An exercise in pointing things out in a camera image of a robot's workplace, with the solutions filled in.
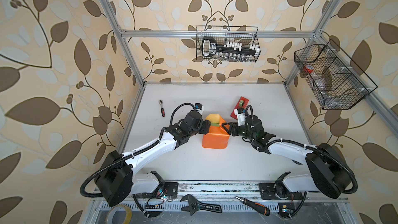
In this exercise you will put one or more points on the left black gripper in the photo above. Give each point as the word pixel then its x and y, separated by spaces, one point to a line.
pixel 206 125

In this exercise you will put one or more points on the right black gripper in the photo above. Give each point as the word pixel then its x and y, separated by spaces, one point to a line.
pixel 233 126

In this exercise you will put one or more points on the yellow orange wrapping paper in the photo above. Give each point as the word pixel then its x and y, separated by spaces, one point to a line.
pixel 216 138

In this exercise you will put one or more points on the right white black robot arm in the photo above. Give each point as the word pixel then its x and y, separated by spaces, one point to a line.
pixel 327 172

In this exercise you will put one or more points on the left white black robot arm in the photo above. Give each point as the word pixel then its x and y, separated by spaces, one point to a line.
pixel 119 176

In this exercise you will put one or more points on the red tape dispenser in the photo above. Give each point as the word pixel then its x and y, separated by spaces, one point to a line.
pixel 242 103

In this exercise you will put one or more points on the black adjustable wrench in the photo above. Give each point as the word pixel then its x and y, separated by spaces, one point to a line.
pixel 195 205

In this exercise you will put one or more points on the black socket set holder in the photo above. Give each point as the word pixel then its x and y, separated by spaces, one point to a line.
pixel 209 47

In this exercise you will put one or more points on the black orange screwdriver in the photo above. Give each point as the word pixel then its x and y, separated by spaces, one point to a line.
pixel 259 208

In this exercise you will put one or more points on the red cap in basket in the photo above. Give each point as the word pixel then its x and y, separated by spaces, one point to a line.
pixel 308 68

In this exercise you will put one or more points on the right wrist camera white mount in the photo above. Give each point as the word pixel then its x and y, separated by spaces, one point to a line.
pixel 242 113

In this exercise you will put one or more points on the small red-handled ratchet wrench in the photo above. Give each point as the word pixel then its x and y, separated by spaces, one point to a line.
pixel 162 108

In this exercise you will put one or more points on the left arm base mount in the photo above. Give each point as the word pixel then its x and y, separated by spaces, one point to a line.
pixel 158 189

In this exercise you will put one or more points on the aluminium front rail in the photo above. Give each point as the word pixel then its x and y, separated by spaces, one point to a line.
pixel 217 189

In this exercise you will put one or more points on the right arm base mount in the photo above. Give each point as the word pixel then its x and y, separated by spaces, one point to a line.
pixel 276 190

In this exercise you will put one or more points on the black wire basket back wall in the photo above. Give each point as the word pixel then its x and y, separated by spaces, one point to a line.
pixel 244 34

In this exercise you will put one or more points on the black wire basket wall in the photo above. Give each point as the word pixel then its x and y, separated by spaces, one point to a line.
pixel 338 81
pixel 244 34

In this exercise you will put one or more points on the black wire basket right wall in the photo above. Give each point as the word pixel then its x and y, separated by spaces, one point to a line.
pixel 338 81

